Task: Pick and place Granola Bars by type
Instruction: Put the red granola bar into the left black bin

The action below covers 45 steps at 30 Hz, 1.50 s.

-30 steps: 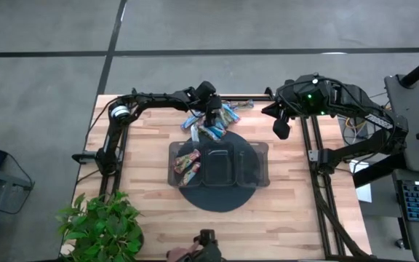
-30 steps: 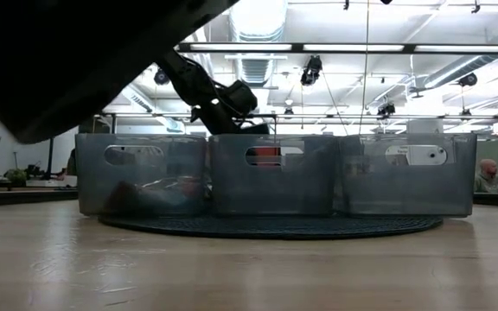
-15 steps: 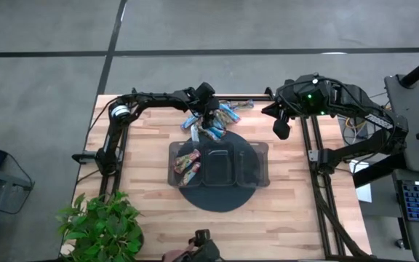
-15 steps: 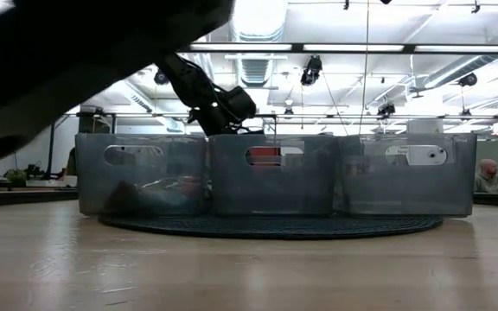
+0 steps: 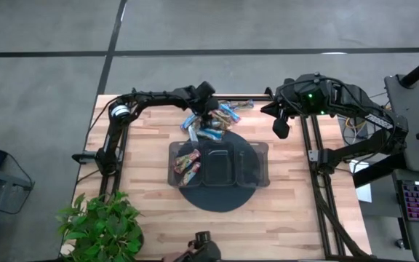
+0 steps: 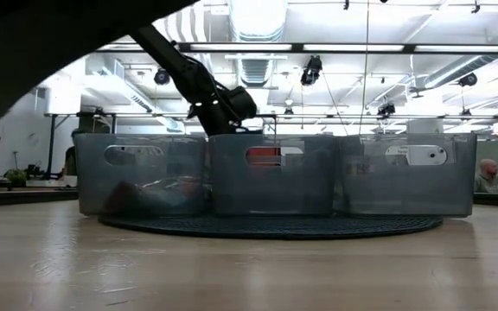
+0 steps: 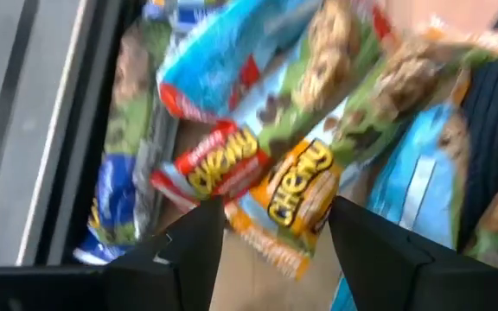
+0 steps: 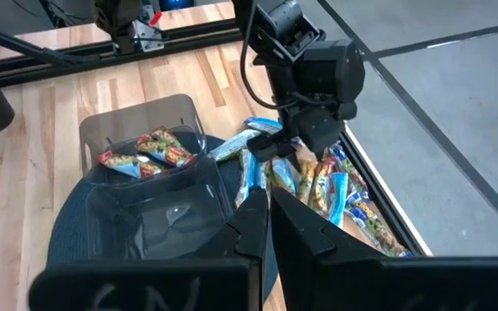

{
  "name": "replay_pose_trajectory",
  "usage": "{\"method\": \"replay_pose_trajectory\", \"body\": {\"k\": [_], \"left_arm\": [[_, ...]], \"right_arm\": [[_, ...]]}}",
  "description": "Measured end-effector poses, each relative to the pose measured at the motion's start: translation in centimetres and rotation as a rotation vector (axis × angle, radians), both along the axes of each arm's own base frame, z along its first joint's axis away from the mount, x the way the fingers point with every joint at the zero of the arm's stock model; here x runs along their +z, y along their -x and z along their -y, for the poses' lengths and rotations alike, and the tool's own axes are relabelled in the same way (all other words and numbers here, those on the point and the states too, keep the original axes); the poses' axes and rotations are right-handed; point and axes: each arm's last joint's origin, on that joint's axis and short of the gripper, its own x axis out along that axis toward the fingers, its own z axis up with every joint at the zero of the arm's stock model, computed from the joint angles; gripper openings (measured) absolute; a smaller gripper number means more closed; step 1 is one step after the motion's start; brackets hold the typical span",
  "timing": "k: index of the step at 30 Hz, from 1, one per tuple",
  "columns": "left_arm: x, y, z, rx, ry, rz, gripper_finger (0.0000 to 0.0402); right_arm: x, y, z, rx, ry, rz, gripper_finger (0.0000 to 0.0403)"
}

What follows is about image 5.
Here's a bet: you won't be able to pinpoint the black silver frame crossbar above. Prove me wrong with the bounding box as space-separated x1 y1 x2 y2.
121 93 273 102

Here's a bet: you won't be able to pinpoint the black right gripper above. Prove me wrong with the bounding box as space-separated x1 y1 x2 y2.
260 76 307 116

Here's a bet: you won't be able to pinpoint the black support beam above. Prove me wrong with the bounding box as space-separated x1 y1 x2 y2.
352 150 407 189

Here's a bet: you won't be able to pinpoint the green leafy potted plant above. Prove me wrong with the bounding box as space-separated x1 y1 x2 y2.
55 190 145 262

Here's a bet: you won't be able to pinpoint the grey metal side desk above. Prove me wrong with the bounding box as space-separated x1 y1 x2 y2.
0 162 36 262

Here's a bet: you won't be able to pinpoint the grey workstation cart top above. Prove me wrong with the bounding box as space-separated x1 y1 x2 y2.
383 74 419 174

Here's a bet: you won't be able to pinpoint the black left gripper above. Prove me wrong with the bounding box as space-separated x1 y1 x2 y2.
197 97 220 127

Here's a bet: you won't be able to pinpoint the snack bars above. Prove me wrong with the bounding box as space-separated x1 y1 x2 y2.
173 148 201 175

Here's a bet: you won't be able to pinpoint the black aluminium frame rail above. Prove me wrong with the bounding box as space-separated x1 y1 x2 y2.
299 115 332 258
311 116 347 258
98 95 123 199
110 95 137 197

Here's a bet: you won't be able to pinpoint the white paper sheet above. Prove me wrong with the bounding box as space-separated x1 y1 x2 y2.
348 159 374 205

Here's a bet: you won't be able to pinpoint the black cable sleeve bundle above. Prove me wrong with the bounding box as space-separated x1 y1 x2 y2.
314 180 372 260

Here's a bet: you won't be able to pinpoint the yellow cable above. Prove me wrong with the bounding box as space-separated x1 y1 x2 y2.
341 116 364 146

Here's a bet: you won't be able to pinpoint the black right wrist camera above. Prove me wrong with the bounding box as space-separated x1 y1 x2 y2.
273 116 291 140

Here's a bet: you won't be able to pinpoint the red green granola bar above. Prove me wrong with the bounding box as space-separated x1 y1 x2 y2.
177 162 201 188
227 99 255 111

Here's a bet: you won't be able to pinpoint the round dark woven mat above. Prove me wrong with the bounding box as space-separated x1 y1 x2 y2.
175 130 260 213

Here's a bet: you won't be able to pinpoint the black power cable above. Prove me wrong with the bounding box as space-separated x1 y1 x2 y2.
0 152 36 215

